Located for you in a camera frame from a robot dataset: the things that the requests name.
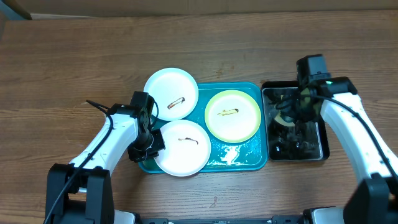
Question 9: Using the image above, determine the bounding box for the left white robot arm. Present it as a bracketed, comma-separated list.
[44, 91, 165, 224]

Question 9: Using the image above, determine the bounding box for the black water tray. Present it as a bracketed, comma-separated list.
[261, 81, 330, 161]

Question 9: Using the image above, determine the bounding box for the white plate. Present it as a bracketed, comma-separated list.
[144, 68, 199, 121]
[155, 120, 211, 177]

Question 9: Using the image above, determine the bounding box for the yellow green sponge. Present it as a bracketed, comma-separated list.
[274, 95, 295, 127]

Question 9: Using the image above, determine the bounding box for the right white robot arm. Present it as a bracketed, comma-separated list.
[293, 77, 397, 224]

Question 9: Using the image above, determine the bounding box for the yellow-green rimmed plate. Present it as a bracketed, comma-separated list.
[205, 90, 262, 143]

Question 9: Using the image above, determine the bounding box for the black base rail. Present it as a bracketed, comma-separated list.
[136, 215, 311, 224]

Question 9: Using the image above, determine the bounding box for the teal plastic tray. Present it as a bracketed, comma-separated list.
[138, 82, 269, 174]

